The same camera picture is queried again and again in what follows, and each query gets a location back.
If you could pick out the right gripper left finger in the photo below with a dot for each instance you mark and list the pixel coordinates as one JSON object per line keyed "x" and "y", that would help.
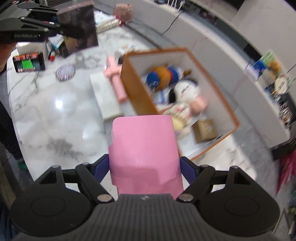
{"x": 90, "y": 177}

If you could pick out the green blue picture card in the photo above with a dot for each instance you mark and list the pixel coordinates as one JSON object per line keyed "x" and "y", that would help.
{"x": 262, "y": 63}

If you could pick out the phone with green screen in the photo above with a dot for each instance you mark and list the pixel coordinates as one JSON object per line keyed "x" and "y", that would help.
{"x": 29, "y": 62}

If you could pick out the small brown cardboard box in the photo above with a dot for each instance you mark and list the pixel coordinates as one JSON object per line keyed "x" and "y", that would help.
{"x": 204, "y": 130}

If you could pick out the pink card box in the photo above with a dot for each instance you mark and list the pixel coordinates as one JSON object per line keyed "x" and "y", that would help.
{"x": 144, "y": 157}

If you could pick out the pink handheld fan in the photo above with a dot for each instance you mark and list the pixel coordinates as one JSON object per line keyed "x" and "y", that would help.
{"x": 113, "y": 72}

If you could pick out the brown teddy bear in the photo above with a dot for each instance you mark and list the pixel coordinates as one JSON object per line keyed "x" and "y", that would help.
{"x": 275, "y": 67}

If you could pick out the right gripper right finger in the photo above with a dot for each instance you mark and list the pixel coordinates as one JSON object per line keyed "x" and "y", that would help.
{"x": 199, "y": 179}

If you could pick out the pink heater fan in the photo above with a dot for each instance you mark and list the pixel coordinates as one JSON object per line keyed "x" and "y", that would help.
{"x": 123, "y": 12}

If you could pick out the white bunny plush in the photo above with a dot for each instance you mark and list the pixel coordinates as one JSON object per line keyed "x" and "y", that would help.
{"x": 188, "y": 92}

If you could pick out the orange cardboard box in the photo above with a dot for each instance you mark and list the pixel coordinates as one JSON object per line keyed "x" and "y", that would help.
{"x": 135, "y": 68}

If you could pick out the pink umbrella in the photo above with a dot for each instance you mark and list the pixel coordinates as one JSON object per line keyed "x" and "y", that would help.
{"x": 287, "y": 170}

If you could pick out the round white paper fan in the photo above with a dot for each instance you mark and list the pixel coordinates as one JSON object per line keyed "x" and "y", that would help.
{"x": 281, "y": 85}

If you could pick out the person left hand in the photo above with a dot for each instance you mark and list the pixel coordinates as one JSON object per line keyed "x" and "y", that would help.
{"x": 5, "y": 52}

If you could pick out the round glitter compact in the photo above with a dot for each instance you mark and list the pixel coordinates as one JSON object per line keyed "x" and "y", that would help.
{"x": 65, "y": 72}

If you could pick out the white long case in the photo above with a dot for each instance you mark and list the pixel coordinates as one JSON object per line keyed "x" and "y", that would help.
{"x": 105, "y": 97}

